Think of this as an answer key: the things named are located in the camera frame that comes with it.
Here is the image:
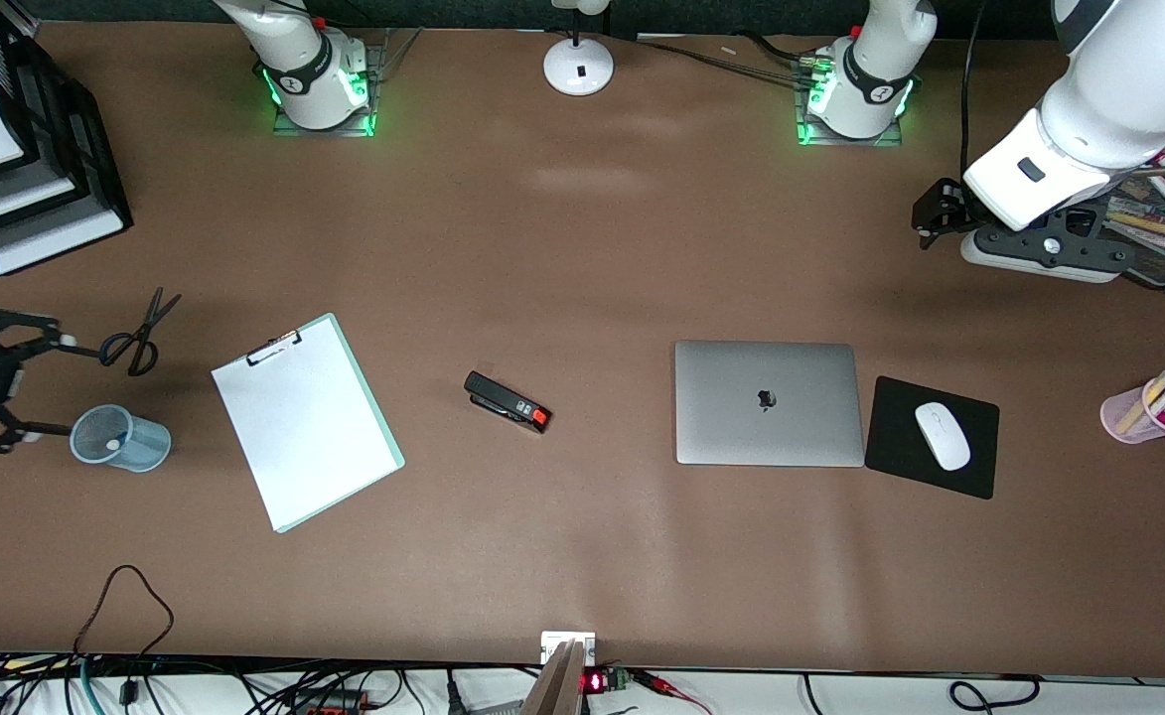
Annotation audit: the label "silver laptop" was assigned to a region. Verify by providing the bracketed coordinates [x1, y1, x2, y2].
[674, 341, 866, 468]

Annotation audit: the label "black scissors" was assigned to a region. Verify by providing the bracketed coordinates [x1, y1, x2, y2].
[98, 286, 184, 378]

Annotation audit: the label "light blue mesh cup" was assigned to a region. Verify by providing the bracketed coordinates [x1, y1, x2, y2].
[70, 403, 173, 473]

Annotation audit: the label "black stacked paper tray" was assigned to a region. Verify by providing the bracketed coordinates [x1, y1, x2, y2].
[0, 0, 134, 278]

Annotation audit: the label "white computer mouse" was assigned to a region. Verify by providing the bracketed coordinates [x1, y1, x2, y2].
[915, 401, 972, 472]

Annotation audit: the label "black mouse pad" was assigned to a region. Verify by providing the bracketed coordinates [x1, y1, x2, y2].
[864, 375, 1001, 501]

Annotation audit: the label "pink mesh pen cup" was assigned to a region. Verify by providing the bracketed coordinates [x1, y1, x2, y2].
[1100, 375, 1165, 444]

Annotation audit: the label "yellow pen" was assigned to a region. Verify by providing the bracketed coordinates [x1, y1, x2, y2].
[1116, 369, 1165, 434]

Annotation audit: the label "white paper on clipboard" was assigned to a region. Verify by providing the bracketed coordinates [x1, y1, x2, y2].
[212, 320, 399, 530]

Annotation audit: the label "white round lamp base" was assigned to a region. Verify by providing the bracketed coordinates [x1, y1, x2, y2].
[543, 0, 615, 97]

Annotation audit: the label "teal clipboard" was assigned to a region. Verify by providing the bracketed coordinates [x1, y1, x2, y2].
[210, 313, 406, 534]

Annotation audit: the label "black stapler red tip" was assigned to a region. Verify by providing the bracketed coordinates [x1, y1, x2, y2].
[463, 370, 551, 435]

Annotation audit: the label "small white box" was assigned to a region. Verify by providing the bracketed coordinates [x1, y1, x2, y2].
[540, 632, 597, 664]

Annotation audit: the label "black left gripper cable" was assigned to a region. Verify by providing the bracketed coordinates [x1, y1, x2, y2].
[958, 0, 990, 186]

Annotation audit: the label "brown looped cable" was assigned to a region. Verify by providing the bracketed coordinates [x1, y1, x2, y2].
[73, 564, 175, 661]

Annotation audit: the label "black cable bundle on table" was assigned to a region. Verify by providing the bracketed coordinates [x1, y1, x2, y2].
[610, 30, 833, 88]

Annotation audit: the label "teal cable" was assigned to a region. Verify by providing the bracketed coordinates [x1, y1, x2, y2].
[78, 659, 108, 715]

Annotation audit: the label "tangled black cables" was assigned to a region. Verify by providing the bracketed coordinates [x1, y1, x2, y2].
[0, 650, 543, 715]

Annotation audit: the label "black coiled cable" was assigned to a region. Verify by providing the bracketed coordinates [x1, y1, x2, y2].
[801, 673, 1044, 715]

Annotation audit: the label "red wire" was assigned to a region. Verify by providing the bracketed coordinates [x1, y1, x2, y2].
[630, 669, 714, 715]

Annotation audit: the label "brown camera mount post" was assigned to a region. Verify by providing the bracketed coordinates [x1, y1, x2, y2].
[519, 641, 589, 715]

